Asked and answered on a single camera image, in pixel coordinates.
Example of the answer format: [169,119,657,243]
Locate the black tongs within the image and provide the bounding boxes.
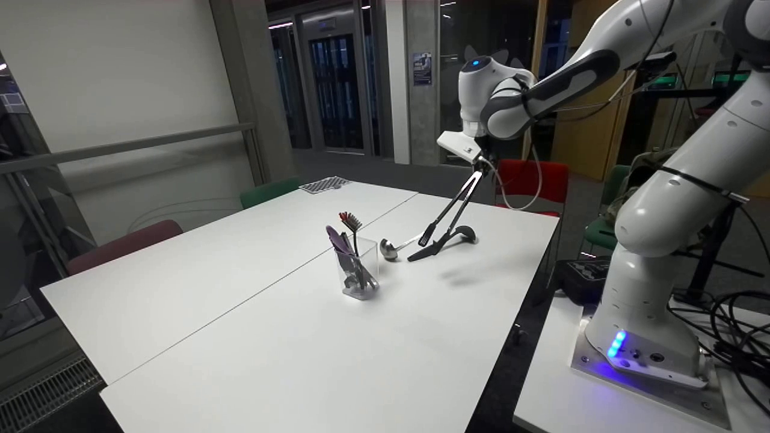
[407,170,485,263]

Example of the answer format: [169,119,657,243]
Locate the clear plastic cutlery holder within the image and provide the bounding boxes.
[335,236,380,301]

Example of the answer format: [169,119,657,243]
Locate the red chair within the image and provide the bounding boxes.
[494,159,570,218]

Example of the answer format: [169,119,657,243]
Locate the green chair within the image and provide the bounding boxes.
[580,164,633,254]
[239,177,302,210]

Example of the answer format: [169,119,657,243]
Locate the red and black dish brush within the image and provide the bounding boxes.
[338,211,364,283]

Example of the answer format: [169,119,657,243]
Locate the khaki bag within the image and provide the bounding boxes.
[604,147,680,227]

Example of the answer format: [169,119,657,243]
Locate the glass double door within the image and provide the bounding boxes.
[299,6,375,155]

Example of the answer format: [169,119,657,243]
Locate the black case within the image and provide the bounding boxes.
[549,257,612,306]

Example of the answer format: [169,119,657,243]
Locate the checkerboard sheet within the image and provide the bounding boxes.
[298,176,351,195]

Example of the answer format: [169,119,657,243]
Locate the purple spatula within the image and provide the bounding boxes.
[325,225,359,288]

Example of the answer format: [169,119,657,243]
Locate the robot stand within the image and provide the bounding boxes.
[513,293,770,433]

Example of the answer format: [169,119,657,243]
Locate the grey handrail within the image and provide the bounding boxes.
[0,123,257,176]

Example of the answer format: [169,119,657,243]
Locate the maroon chair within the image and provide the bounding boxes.
[66,219,185,277]

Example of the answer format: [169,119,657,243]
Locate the floor vent grille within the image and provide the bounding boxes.
[0,354,106,433]

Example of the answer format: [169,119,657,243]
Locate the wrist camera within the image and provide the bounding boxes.
[437,131,483,163]

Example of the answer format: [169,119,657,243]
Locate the wall poster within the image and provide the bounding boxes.
[412,52,433,87]

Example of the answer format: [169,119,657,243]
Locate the silver ladle with black handle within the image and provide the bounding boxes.
[380,225,478,261]

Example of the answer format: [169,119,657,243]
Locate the tangle of black cables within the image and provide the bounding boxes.
[667,290,770,417]

